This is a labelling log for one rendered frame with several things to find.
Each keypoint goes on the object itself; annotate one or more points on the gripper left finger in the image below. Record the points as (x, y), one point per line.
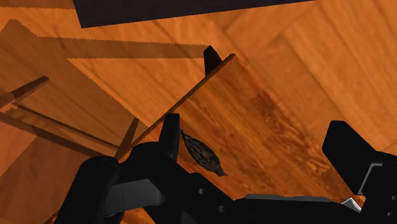
(145, 173)

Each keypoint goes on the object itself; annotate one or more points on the black pointed object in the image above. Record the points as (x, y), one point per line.
(211, 60)

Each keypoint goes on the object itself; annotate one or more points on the dark speckled leaf-shaped object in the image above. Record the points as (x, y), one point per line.
(203, 153)

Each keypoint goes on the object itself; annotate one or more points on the wooden table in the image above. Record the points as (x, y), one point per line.
(263, 124)

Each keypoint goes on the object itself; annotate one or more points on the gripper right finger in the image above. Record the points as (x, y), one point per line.
(350, 152)

